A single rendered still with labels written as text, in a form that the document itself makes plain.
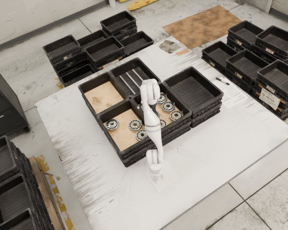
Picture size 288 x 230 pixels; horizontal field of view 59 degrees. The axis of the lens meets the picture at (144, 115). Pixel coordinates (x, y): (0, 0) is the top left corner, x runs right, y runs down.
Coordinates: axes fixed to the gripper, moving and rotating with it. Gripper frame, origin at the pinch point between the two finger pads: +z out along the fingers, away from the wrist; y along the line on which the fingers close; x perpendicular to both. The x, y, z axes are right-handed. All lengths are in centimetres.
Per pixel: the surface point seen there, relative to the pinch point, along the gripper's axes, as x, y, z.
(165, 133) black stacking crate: -12.5, -17.0, 0.8
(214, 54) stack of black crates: -41, 145, 58
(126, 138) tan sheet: 15.3, -25.0, 2.2
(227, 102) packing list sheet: -55, 30, 15
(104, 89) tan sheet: 49, 21, 2
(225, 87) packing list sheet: -53, 48, 15
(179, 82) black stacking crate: -14.2, 37.1, 2.1
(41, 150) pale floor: 139, -7, 85
